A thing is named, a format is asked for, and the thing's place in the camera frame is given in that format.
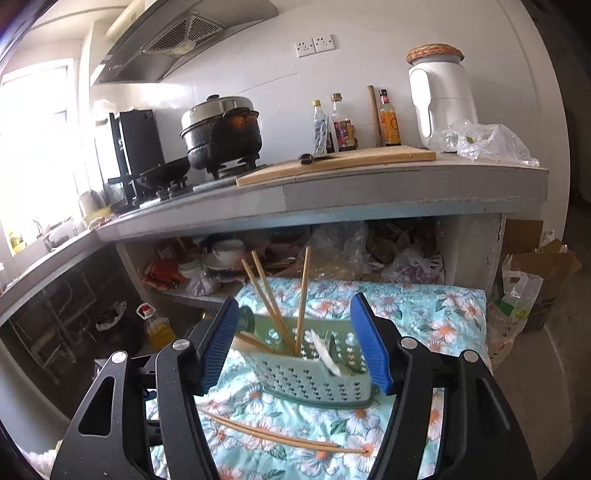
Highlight wooden chopstick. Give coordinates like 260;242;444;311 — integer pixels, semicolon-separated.
252;250;296;352
241;258;298;357
198;406;372;457
294;246;312;358

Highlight gas stove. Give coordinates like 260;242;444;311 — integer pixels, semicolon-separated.
108;164;269;204

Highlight clear glass bottle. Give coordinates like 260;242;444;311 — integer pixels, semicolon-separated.
311;99;329;155

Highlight fluffy white and green rug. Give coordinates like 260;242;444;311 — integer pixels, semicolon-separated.
18;443;58;480

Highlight dark sauce bottle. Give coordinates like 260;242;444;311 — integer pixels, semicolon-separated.
330;92;357;152

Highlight white plastic shopping bag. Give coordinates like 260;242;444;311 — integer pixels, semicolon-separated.
487;267;544;365

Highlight black stove side panel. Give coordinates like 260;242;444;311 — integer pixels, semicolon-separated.
108;109;166;185

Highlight plastic bag of food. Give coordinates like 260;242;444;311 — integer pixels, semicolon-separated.
187;272;220;296

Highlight window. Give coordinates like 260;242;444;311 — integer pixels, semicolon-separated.
0;60;88;259

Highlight cooking oil bottle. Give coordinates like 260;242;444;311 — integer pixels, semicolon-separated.
137;302;172;352

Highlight floral blanket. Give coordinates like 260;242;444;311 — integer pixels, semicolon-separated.
145;276;492;480

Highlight metal shelf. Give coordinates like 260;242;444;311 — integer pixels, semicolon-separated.
150;284;227;305

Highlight amber bottle yellow label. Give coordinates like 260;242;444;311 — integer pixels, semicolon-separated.
379;89;402;147

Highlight crumpled clear plastic bag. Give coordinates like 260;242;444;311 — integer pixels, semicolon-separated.
305;222;446;284

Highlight white kitchen appliance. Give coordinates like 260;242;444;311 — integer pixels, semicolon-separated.
409;58;478;151

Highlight wicker lid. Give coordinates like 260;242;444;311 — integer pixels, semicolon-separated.
406;44;465;65

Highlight black-handled knife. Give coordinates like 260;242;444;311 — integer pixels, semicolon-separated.
299;152;342;166

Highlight black wok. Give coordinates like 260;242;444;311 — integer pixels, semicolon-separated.
139;157;192;190

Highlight cream plastic spoon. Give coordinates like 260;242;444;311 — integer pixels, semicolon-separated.
232;332;282;357

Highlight steel range hood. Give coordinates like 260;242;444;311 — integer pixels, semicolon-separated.
95;0;280;85

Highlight metal drain pipes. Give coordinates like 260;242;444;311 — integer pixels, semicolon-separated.
9;272;93;384

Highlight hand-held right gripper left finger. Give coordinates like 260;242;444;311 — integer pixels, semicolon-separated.
50;298;241;480

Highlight wooden cutting board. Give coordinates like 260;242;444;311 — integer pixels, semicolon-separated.
236;145;437;188

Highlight cardboard box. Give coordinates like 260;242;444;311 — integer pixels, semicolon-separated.
503;219;583;330

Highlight stack of white plates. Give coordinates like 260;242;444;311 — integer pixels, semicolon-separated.
203;253;237;274

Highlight wooden rolling pin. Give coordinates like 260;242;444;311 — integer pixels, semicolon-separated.
367;85;385;147

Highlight green-rimmed white bowl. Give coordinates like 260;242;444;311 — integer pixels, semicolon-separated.
178;258;204;280

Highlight black trash bag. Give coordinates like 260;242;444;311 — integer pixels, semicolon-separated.
95;301;139;354

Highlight black pot with steel lid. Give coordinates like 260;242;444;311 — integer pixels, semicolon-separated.
180;95;264;171

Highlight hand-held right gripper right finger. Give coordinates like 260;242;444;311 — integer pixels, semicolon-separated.
349;292;539;480

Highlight orange snack packets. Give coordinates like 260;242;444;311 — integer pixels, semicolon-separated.
143;258;185;289

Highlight white plastic spoon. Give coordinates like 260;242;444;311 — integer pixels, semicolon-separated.
308;329;354;378

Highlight green star-holed utensil basket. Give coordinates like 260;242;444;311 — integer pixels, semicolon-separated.
235;307;377;409

